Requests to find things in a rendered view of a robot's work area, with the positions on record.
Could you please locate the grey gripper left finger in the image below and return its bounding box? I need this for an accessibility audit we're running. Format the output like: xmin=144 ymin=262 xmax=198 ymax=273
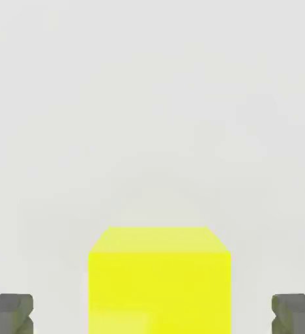
xmin=0 ymin=293 xmax=35 ymax=334

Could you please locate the small yellow cube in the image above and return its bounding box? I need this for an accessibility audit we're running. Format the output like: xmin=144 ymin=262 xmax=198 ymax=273
xmin=87 ymin=226 xmax=232 ymax=334

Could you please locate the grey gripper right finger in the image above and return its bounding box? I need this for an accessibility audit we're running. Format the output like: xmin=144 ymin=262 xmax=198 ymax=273
xmin=271 ymin=293 xmax=305 ymax=334

